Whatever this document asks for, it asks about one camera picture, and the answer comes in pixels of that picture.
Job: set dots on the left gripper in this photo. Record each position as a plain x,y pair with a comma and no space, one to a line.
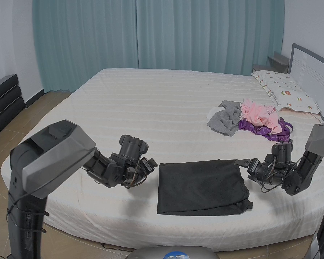
147,169

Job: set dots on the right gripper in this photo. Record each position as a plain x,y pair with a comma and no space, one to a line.
257,170

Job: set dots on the black T-shirt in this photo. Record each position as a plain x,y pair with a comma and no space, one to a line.
199,187

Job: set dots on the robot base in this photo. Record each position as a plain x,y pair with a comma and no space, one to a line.
170,253

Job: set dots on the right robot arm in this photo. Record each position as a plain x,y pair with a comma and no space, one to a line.
307,160

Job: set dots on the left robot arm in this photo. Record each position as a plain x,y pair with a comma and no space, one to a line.
54,155

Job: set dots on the purple garment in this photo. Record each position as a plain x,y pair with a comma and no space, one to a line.
259,131

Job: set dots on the grey garment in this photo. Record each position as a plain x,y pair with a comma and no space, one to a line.
225,121

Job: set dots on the pink garment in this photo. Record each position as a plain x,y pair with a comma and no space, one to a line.
259,115

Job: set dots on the white garment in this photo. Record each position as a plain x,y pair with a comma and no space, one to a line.
213,113

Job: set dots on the bed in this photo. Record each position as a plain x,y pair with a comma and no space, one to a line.
164,104

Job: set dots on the white printed pillow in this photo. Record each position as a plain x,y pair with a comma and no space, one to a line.
286,90

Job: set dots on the grey bedside table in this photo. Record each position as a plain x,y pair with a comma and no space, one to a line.
275,62

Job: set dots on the blue-green curtain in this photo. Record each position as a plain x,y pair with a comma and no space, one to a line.
210,28
86,36

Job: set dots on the black chest of drawers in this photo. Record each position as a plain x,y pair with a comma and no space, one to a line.
4,101

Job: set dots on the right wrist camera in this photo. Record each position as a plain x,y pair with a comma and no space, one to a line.
268,159

